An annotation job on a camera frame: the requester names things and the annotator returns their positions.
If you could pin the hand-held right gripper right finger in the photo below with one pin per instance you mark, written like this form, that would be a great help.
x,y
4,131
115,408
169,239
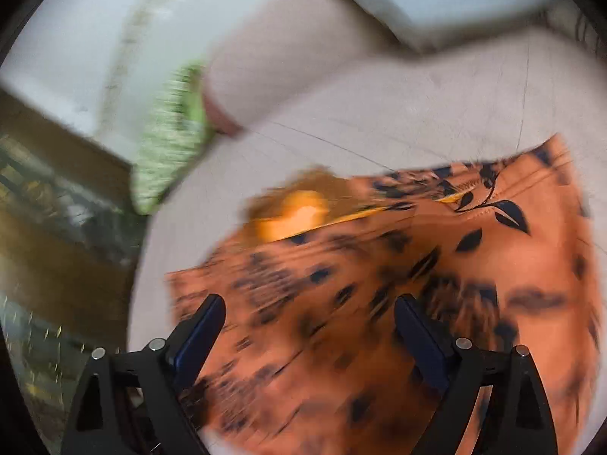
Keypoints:
x,y
419,336

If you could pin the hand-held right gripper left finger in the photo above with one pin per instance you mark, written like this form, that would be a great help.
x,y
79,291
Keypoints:
x,y
201,336

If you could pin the wooden door with glass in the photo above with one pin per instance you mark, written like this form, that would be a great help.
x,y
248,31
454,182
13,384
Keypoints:
x,y
57,246

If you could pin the green patterned folded blanket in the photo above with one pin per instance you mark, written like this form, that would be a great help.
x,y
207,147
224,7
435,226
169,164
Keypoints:
x,y
175,137

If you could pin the orange floral shirt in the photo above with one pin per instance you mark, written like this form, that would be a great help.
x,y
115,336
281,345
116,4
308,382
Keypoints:
x,y
427,294

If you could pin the pink bolster cushion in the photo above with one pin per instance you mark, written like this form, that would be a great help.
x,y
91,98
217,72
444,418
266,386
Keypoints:
x,y
294,57

